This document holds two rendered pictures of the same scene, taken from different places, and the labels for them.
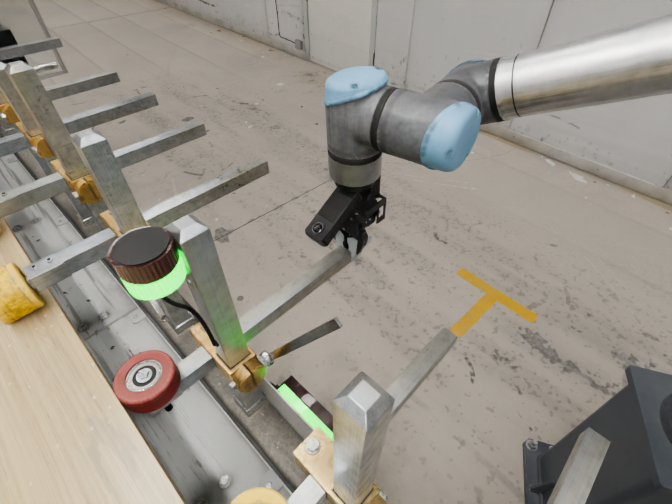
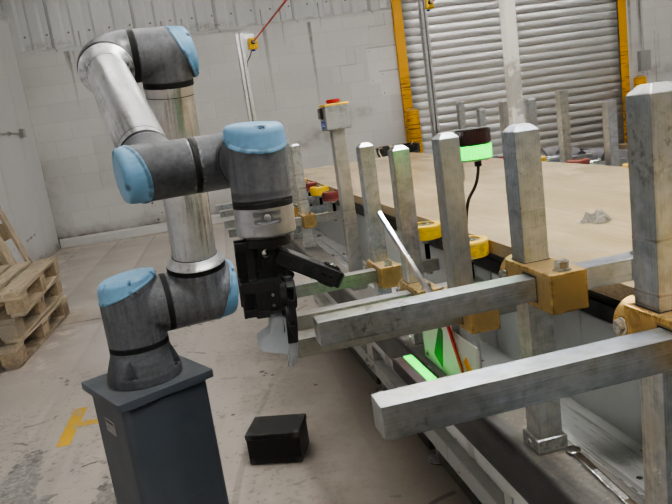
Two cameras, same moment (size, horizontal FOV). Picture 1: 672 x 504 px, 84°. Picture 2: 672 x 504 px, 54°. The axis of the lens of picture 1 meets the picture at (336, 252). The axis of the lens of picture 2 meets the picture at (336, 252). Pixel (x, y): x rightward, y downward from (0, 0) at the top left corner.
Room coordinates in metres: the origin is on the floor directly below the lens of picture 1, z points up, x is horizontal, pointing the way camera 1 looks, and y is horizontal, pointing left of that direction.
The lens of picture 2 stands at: (1.32, 0.61, 1.19)
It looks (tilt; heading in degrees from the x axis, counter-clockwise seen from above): 12 degrees down; 214
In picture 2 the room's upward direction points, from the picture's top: 8 degrees counter-clockwise
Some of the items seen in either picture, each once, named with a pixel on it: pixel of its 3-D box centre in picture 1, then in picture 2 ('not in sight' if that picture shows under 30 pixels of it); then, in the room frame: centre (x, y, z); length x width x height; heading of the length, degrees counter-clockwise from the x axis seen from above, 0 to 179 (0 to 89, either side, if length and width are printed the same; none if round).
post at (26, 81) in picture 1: (85, 186); (664, 335); (0.64, 0.52, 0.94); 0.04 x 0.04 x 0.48; 46
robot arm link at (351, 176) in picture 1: (353, 162); (265, 221); (0.56, -0.03, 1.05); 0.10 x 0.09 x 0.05; 45
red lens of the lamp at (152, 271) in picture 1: (145, 254); (471, 136); (0.26, 0.19, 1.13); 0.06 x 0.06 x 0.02
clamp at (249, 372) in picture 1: (227, 354); (469, 306); (0.31, 0.18, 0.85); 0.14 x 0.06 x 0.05; 46
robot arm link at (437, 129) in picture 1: (428, 127); (231, 159); (0.50, -0.13, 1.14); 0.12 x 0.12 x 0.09; 56
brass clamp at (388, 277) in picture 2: not in sight; (383, 271); (-0.03, -0.19, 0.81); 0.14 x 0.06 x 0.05; 46
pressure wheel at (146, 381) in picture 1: (156, 391); not in sight; (0.24, 0.27, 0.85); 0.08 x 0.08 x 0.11
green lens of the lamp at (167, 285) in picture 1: (153, 270); (473, 151); (0.26, 0.19, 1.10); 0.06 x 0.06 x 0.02
